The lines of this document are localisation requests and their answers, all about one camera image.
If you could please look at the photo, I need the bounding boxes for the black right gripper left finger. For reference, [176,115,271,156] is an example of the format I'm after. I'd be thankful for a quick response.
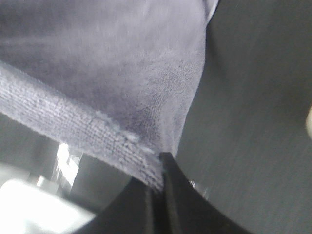
[80,178,154,234]

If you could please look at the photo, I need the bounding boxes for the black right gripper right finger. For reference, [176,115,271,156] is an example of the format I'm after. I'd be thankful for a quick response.
[159,153,248,234]

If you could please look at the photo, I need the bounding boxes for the grey microfibre towel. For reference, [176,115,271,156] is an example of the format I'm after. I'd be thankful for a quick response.
[0,0,218,190]

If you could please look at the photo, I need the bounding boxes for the cream plastic storage bin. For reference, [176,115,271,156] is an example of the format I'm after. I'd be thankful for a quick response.
[305,106,312,138]

